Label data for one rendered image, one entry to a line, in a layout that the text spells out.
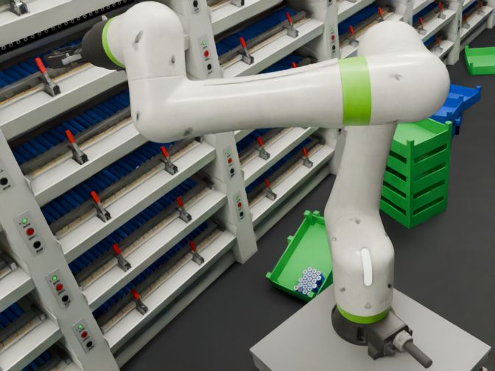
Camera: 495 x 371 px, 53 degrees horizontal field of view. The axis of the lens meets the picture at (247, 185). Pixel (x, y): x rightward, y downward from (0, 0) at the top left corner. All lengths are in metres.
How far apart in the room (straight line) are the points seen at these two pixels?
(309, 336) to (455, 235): 1.00
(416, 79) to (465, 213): 1.38
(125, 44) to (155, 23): 0.06
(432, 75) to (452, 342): 0.63
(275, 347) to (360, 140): 0.51
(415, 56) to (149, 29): 0.43
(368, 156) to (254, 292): 0.93
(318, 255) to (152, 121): 1.15
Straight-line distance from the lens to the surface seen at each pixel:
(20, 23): 1.26
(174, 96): 0.85
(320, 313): 1.27
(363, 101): 0.83
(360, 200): 1.15
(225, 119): 0.84
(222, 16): 1.65
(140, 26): 0.85
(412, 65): 0.85
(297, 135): 2.07
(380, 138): 1.07
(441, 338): 1.24
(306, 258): 1.89
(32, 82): 1.35
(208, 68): 1.60
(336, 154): 2.37
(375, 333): 1.16
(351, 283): 1.07
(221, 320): 1.81
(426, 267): 1.93
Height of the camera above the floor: 1.33
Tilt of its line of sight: 33 degrees down
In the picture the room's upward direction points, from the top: 11 degrees counter-clockwise
